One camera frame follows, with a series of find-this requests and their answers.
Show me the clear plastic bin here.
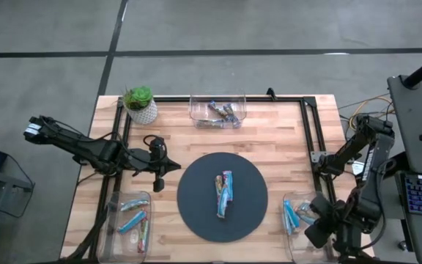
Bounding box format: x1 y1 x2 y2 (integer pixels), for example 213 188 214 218
97 190 153 264
282 190 342 264
188 91 248 130

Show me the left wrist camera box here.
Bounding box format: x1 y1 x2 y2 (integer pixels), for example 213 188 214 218
148 136 166 155

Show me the small black clamp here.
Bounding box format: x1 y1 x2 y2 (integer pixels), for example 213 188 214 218
264 87 280 102

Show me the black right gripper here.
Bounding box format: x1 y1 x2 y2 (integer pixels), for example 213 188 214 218
304 193 366 254

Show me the granola bar dark-blue-ended wrapper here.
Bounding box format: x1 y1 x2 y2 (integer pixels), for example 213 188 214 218
207 100 230 120
223 103 240 125
196 119 242 129

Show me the round dark blue woven placemat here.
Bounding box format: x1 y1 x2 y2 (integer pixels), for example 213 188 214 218
177 152 269 243

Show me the potted succulent white patterned pot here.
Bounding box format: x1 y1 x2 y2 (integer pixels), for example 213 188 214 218
122 86 159 125

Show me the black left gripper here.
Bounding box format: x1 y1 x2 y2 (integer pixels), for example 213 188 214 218
125 147 182 194

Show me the dark grey side table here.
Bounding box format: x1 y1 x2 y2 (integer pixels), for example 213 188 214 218
386 74 422 264

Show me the grey metal stand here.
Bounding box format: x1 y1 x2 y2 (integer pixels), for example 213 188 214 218
0 164 36 264

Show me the black diagonal stand beam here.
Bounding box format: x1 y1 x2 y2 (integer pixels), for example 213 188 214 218
382 152 410 177

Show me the yellow cable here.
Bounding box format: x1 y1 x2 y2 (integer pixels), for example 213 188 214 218
342 95 393 128

